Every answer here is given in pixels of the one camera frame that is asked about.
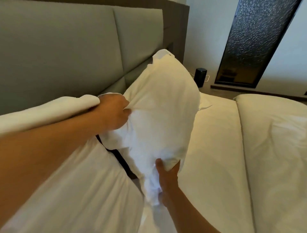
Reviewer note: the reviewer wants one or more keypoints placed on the person's right hand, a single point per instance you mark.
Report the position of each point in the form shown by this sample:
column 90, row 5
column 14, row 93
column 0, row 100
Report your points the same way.
column 169, row 184

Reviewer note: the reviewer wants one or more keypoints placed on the person's left hand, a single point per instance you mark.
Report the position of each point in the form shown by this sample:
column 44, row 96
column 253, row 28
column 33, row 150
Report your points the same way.
column 112, row 112

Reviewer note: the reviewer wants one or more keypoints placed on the white pillow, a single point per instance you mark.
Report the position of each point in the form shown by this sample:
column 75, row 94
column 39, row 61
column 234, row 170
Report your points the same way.
column 72, row 192
column 163, row 108

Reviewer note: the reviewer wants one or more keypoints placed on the white bed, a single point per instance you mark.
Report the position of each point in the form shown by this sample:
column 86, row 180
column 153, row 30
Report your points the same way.
column 215, row 156

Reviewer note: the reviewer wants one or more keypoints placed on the person's left forearm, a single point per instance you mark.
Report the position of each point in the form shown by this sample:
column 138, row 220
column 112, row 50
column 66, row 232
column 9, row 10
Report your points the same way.
column 43, row 153

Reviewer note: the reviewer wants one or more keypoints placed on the person's right forearm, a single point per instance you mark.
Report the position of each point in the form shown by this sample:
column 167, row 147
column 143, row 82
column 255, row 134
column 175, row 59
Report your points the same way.
column 189, row 216

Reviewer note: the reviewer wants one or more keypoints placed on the grey padded headboard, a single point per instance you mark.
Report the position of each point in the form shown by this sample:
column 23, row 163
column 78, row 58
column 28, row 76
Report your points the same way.
column 60, row 48

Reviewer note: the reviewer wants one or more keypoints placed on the black cylindrical speaker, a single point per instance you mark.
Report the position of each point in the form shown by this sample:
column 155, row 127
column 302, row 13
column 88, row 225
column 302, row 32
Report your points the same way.
column 200, row 76

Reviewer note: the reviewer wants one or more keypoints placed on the wooden nightstand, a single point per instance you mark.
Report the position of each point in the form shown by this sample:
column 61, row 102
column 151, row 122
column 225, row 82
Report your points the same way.
column 215, row 92

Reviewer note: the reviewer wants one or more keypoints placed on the white duvet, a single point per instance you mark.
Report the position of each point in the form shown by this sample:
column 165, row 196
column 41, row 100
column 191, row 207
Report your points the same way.
column 275, row 156

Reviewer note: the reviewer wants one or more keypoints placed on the dark textured wall panel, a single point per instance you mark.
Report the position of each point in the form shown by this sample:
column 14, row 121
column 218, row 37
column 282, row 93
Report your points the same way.
column 256, row 40

